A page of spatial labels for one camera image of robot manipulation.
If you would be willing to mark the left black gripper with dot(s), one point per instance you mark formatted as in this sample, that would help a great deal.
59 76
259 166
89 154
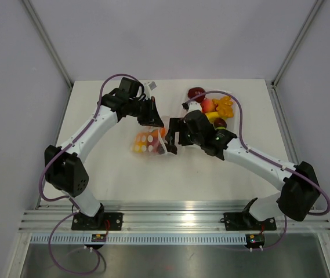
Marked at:
154 120

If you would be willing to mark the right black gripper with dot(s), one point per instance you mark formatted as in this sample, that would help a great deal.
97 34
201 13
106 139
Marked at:
177 124

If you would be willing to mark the dark purple fig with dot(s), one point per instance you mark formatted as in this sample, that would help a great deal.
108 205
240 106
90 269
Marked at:
171 148

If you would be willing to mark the clear polka dot zip bag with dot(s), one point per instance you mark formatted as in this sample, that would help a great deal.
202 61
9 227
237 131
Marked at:
162 132

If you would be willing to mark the dark red beet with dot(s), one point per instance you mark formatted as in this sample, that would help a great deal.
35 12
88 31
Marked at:
160 150

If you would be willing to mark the yellow orange mango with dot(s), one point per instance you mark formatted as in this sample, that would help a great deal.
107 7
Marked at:
137 148

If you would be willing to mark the orange persimmon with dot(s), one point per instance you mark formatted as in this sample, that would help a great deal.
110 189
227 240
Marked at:
145 137

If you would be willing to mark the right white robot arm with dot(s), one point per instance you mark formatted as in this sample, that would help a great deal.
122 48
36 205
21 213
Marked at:
296 183

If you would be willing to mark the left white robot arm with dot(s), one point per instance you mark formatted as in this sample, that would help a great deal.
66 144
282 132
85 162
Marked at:
64 165

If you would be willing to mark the peach fruit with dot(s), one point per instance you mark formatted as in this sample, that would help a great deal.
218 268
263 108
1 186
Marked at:
208 106

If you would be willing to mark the dark red apple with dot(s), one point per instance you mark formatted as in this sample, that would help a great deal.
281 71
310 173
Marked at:
196 91

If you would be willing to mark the yellow banana bunch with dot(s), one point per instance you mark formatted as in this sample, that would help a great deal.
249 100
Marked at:
223 109

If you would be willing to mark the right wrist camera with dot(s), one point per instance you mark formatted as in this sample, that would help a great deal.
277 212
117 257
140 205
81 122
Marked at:
192 106

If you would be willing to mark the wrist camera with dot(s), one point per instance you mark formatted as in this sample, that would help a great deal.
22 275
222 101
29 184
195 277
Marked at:
192 106
148 88

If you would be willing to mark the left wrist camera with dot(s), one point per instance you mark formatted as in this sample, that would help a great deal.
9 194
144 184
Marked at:
148 88

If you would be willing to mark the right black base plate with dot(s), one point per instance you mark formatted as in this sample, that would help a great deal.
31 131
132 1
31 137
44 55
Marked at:
244 222

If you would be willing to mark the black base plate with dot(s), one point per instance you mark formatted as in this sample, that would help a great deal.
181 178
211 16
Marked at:
244 222
111 221

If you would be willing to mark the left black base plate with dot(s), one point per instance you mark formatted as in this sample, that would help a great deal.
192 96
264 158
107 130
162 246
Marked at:
111 221

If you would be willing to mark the white slotted cable duct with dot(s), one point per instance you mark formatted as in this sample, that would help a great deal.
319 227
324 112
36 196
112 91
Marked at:
140 239

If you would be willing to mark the aluminium rail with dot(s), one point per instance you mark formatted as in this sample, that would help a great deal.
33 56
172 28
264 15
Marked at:
140 217

